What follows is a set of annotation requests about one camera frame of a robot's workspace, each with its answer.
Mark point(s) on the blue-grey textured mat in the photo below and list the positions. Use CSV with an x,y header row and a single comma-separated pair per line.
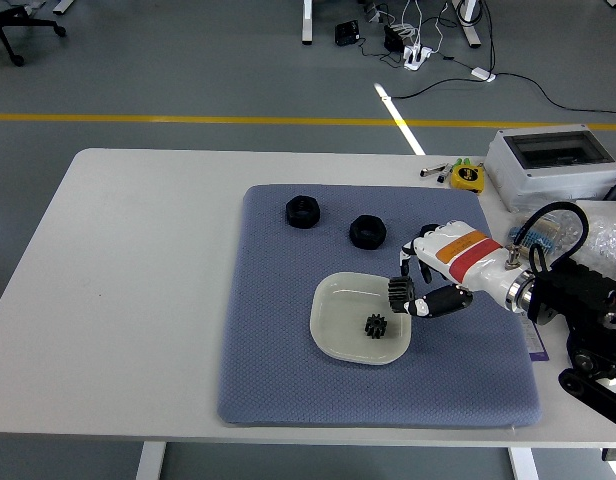
x,y
288,380

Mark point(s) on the black power adapter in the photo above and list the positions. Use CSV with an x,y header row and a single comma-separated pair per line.
x,y
393,38

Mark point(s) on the white square dish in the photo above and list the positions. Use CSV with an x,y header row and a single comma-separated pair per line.
x,y
338,320

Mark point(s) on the yellow tape measure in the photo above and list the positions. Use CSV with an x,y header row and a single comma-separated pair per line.
x,y
465,176

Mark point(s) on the clear bag of resistors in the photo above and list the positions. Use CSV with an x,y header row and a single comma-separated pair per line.
x,y
538,239

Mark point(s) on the flat white box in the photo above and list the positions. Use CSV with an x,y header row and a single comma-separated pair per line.
x,y
608,210

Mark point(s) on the small black hex nut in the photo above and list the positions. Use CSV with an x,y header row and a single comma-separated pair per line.
x,y
428,229

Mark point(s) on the white power strip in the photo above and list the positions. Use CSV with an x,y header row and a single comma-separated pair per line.
x,y
415,56

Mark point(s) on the large black hex nut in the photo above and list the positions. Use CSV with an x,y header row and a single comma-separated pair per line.
x,y
368,232
302,212

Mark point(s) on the small black tool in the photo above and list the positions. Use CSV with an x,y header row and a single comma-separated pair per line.
x,y
444,175

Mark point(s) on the silver pen tool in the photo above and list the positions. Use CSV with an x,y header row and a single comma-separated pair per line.
x,y
430,171

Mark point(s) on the white desk leg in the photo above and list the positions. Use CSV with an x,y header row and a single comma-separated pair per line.
x,y
308,25
469,30

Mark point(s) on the white table leg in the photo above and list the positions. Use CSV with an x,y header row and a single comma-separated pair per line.
x,y
150,460
523,462

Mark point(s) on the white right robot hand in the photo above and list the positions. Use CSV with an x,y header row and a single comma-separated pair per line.
x,y
463,255

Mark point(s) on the large black gear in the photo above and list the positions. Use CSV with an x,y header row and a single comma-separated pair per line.
x,y
399,292

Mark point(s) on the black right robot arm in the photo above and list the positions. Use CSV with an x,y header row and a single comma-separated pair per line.
x,y
583,285

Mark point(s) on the clear bag of screws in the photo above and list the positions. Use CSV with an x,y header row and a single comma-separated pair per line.
x,y
608,240

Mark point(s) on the black electronic device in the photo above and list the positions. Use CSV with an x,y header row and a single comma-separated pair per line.
x,y
346,33

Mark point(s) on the grey electrical enclosure box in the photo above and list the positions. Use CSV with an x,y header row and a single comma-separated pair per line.
x,y
538,180

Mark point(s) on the small black gear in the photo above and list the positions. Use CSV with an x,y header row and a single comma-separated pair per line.
x,y
374,326

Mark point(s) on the purple label card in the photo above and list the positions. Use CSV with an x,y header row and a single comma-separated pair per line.
x,y
535,345

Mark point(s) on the white adapter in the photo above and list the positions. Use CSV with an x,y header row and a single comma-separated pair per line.
x,y
482,74

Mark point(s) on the black office chair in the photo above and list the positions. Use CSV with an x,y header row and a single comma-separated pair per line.
x,y
3,20

